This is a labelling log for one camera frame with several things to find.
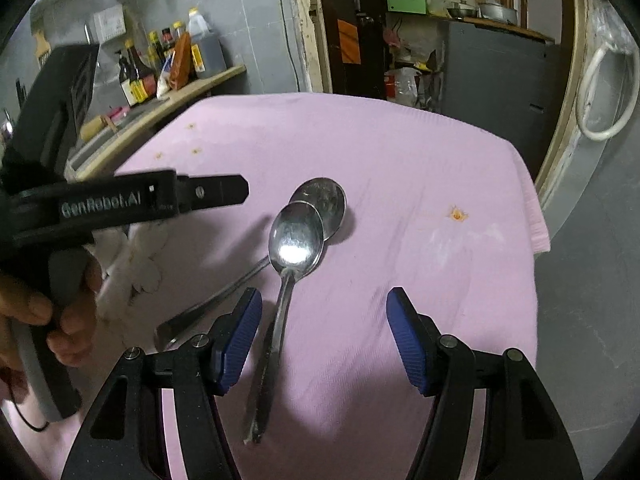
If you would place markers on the white packet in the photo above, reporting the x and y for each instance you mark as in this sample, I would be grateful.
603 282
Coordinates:
163 85

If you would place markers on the large dark liquid jug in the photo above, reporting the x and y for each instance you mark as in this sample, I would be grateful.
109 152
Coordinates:
205 50

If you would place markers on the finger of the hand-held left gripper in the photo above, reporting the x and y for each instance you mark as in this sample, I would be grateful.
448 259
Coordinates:
215 191

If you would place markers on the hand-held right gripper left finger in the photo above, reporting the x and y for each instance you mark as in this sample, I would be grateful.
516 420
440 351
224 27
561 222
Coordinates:
245 330

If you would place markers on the orange board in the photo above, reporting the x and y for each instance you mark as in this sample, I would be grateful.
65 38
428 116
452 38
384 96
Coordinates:
348 41

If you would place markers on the grey cabinet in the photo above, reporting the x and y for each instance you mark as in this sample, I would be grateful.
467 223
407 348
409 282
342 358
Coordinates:
495 80

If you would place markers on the pink embroidered tablecloth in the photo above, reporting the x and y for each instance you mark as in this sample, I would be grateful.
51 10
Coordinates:
400 160

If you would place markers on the dark sauce bottle yellow label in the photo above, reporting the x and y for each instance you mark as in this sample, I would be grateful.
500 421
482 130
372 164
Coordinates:
131 85

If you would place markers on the beige kitchen counter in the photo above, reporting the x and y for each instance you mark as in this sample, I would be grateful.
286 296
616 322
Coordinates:
210 82

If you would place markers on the white wall socket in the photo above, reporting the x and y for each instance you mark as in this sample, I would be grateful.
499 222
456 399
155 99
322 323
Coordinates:
108 22

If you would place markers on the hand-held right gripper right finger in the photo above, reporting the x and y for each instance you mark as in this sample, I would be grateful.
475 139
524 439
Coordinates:
405 330

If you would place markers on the person's left hand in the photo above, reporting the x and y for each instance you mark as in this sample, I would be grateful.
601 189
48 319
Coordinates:
25 305

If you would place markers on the orange-brown packet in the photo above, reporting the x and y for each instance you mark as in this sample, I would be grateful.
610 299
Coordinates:
181 62

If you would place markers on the green box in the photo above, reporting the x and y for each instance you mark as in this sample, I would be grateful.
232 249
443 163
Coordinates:
407 3

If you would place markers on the metal spoon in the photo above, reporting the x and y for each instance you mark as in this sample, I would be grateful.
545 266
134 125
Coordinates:
327 200
295 240

